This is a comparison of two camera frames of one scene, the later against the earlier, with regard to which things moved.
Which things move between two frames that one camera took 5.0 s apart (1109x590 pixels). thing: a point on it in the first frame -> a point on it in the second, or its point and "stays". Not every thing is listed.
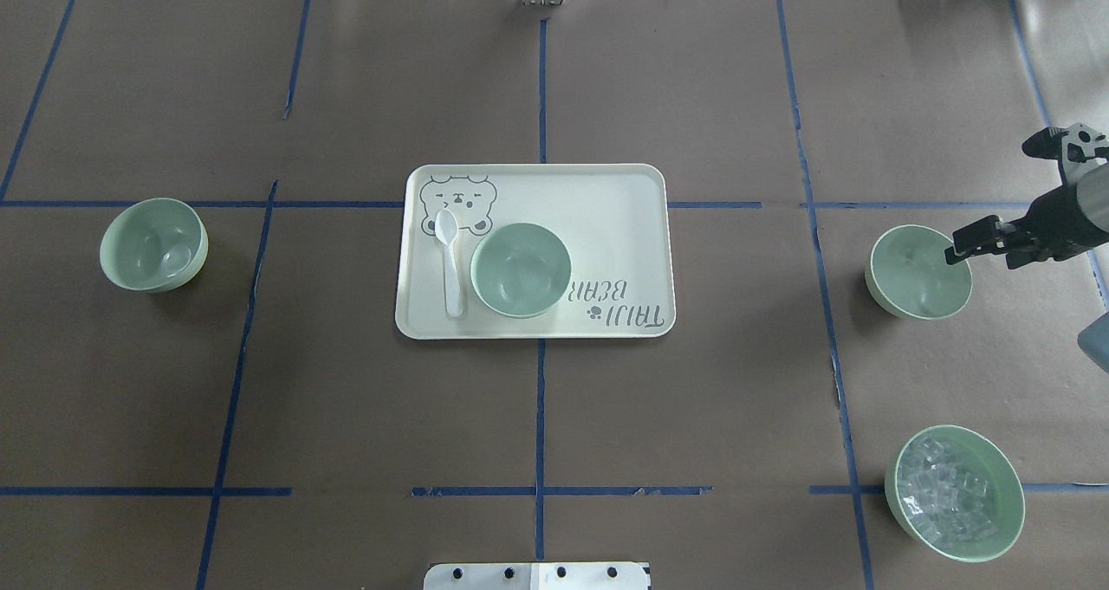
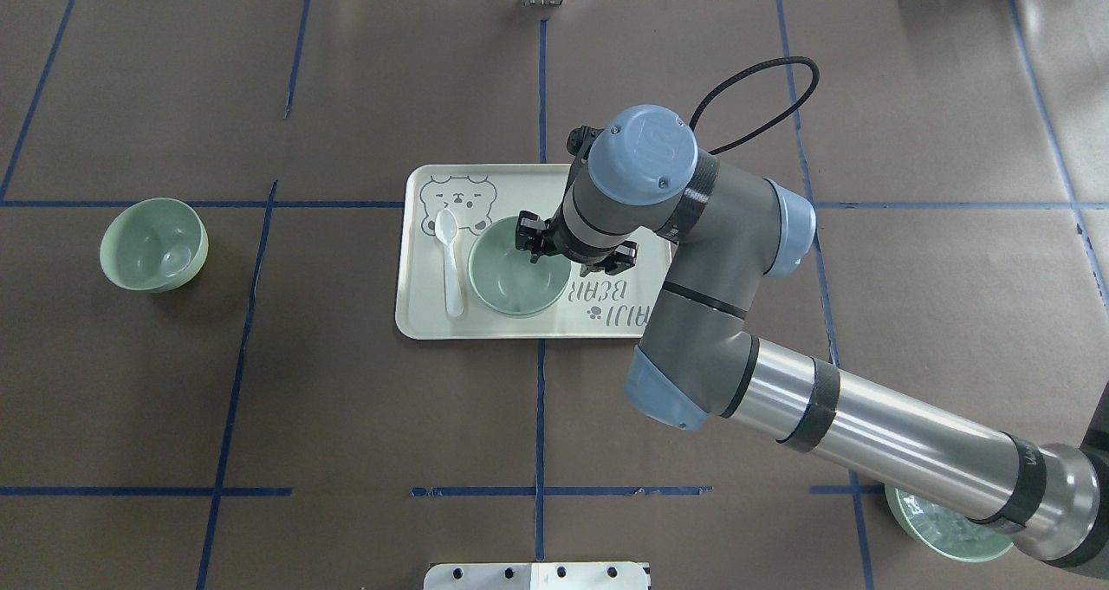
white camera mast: (537, 576) stays
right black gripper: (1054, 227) -> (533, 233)
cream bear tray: (613, 219) stays
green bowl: (155, 244) stays
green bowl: (907, 273) -> (503, 278)
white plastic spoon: (446, 226) stays
